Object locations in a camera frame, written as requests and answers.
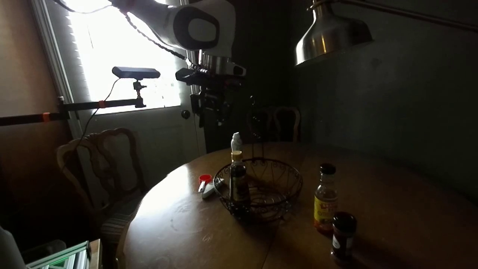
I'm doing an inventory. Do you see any bright window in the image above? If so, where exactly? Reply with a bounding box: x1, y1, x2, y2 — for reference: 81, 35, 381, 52
50, 0, 187, 115

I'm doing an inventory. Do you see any green box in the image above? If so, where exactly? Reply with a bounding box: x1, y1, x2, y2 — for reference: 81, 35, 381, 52
26, 239, 93, 269

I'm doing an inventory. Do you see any silver metal hanging lamp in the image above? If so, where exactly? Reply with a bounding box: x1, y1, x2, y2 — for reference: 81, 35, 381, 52
293, 0, 478, 67

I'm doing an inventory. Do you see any dark glass jar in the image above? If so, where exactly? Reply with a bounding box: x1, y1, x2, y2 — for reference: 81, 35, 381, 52
331, 210, 359, 264

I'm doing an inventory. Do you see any wooden chair with arched back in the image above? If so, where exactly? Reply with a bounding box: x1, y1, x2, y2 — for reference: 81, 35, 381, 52
247, 104, 302, 146

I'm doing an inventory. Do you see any sauce bottle with yellow label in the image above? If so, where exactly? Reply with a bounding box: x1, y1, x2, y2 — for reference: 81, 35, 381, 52
313, 161, 341, 237

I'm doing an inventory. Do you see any black camera on stand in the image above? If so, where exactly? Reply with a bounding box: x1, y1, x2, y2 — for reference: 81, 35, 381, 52
111, 65, 163, 109

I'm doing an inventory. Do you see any pale grey object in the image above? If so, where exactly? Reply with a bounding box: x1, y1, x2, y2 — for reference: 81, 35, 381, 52
0, 225, 27, 269

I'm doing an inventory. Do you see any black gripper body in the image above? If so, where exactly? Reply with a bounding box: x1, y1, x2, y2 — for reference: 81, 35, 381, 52
189, 73, 260, 150

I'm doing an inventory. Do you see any white spray bottle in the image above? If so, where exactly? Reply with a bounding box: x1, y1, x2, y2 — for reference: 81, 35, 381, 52
227, 130, 251, 215

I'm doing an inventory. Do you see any black wire basket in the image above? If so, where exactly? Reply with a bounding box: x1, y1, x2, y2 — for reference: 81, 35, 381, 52
214, 155, 305, 224

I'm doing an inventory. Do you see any black boom pole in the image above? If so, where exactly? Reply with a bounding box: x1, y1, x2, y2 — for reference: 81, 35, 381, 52
0, 97, 147, 127

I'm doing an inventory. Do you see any carved wooden chair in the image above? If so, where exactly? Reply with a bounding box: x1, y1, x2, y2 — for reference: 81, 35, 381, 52
56, 127, 150, 246

